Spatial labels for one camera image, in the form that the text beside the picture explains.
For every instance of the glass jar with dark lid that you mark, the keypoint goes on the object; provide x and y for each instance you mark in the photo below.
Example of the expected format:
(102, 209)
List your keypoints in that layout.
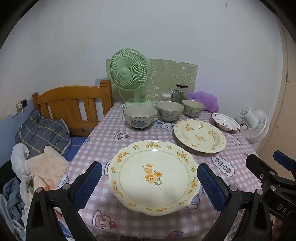
(180, 93)

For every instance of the wall outlet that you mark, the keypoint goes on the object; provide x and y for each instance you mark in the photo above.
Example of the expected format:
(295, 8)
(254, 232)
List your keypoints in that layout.
(22, 104)

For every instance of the purple plush toy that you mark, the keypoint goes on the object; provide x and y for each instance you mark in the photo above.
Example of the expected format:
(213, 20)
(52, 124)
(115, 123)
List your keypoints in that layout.
(204, 100)

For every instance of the olive printed board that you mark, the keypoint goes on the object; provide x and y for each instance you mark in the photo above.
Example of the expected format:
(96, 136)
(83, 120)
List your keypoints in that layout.
(166, 74)

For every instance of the wooden bed headboard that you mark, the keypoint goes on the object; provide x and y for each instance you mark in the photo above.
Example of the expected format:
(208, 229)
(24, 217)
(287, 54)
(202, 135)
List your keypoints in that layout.
(62, 95)

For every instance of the beige door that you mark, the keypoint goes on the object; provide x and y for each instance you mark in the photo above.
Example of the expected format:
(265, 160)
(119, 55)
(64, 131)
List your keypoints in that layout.
(284, 115)

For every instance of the white fan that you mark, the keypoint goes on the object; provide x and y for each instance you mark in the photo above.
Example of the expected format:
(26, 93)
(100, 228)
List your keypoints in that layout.
(256, 126)

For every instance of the blue bed sheet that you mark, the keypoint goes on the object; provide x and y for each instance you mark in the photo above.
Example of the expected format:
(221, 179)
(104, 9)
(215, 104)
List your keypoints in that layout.
(75, 147)

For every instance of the large blue-patterned ceramic bowl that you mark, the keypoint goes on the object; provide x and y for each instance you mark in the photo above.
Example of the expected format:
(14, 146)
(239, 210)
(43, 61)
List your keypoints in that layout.
(140, 114)

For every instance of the round floral plate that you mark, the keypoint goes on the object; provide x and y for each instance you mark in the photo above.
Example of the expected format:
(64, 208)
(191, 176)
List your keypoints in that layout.
(201, 136)

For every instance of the cotton swab container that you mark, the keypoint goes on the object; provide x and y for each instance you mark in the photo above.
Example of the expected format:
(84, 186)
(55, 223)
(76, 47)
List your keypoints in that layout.
(166, 97)

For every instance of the pink checked tablecloth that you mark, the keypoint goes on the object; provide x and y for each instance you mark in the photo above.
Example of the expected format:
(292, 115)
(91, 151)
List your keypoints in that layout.
(104, 139)

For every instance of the small white red-patterned dish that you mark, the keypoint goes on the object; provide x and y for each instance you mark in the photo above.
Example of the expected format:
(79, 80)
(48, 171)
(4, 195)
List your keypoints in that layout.
(225, 121)

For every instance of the green desk fan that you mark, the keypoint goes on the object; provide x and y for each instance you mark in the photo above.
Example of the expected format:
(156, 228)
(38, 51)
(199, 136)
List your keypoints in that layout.
(129, 69)

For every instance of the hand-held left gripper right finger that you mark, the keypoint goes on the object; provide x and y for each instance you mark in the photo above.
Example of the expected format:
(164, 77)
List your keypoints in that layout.
(211, 187)

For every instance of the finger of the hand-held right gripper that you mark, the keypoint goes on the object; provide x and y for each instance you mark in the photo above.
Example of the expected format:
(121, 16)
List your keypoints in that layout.
(283, 158)
(260, 168)

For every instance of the grey plaid pillow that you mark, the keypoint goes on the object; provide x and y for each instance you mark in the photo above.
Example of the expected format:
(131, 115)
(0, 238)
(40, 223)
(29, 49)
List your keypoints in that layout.
(41, 134)

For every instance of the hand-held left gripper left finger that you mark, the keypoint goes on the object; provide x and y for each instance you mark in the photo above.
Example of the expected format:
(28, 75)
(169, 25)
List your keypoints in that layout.
(89, 183)

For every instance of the white plastic bag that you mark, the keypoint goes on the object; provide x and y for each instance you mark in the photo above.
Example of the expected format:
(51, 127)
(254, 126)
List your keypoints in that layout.
(19, 157)

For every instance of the peach cloth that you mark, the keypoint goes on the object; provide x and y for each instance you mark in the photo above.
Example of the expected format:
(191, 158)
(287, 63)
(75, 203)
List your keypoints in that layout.
(48, 166)

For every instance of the large scalloped floral plate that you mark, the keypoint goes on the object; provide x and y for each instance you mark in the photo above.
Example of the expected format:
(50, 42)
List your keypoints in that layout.
(138, 176)

